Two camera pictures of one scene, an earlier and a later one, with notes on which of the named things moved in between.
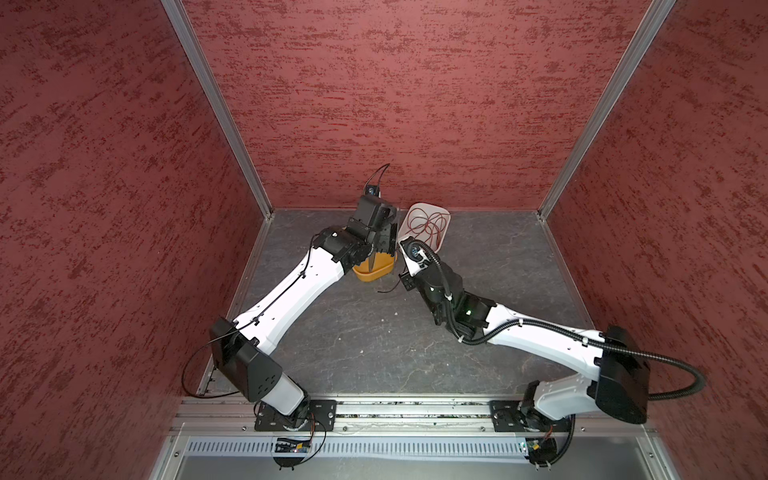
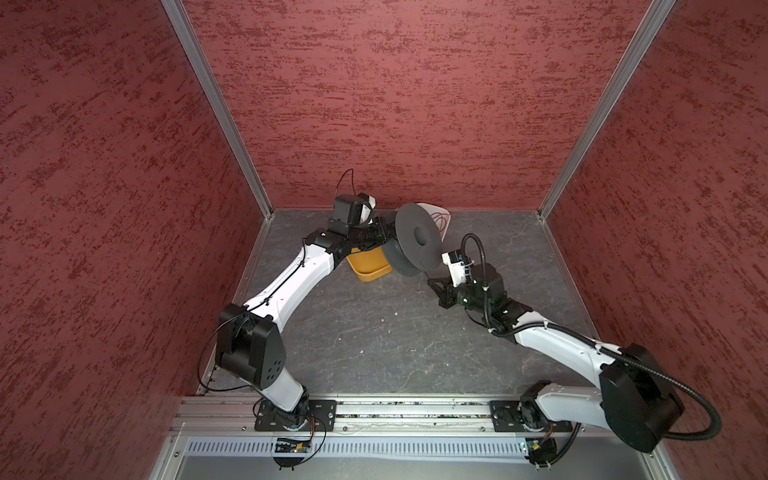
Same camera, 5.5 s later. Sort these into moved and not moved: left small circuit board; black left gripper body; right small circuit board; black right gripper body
Moved: black right gripper body
Not moved: black left gripper body; right small circuit board; left small circuit board
